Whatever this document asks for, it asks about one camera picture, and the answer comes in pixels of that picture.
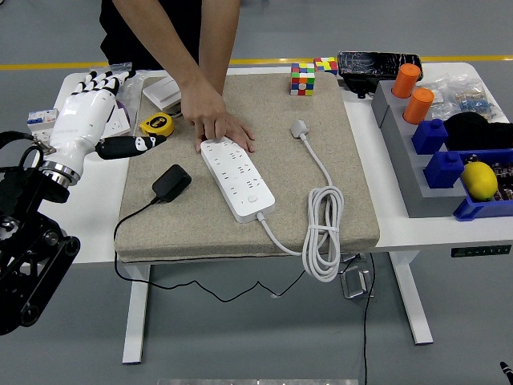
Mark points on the yellow tape measure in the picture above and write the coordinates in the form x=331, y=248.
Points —
x=158, y=124

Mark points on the clear bag of screws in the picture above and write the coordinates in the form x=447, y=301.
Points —
x=132, y=90

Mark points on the multicoloured puzzle cube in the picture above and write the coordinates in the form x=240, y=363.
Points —
x=326, y=66
x=302, y=80

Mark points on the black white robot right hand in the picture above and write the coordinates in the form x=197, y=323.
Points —
x=507, y=369

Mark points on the blue plastic block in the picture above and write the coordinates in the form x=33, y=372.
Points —
x=429, y=138
x=443, y=170

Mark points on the black table control panel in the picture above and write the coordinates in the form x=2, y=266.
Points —
x=481, y=251

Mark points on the grey-brown fabric mat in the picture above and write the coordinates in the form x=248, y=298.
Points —
x=280, y=180

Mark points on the clear bag of small parts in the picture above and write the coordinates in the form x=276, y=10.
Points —
x=469, y=100

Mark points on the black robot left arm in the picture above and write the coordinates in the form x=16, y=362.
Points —
x=24, y=248

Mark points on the white power strip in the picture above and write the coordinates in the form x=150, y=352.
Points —
x=240, y=180

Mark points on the grey stepped block holder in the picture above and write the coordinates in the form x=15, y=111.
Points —
x=401, y=160

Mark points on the black plastic-wrapped device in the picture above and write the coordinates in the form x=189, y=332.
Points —
x=376, y=66

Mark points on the person's right forearm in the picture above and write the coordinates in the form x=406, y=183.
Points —
x=170, y=44

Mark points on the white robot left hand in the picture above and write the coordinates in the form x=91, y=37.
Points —
x=76, y=120

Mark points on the black power adapter plug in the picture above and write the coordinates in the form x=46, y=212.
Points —
x=171, y=182

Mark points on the white circuit breaker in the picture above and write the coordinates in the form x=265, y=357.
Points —
x=40, y=120

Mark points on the person's right hand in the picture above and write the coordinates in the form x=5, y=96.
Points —
x=202, y=108

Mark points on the yellow lemon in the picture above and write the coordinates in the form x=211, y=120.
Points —
x=479, y=180

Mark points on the blue plastic bin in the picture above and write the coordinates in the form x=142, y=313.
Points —
x=481, y=208

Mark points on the white wall socket panel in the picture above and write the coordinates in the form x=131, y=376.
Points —
x=118, y=126

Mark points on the person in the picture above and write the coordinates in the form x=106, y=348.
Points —
x=116, y=44

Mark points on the dark circuit board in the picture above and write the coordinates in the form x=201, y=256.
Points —
x=506, y=168

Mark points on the person's left forearm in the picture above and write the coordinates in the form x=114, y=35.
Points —
x=220, y=40

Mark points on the person's left hand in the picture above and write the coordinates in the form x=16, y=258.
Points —
x=240, y=134

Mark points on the orange cylinder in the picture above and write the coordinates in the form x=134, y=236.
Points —
x=418, y=106
x=405, y=80

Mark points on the white table leg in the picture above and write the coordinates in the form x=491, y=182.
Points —
x=134, y=321
x=413, y=305

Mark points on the white wall switch panel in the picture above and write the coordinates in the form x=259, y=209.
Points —
x=160, y=92

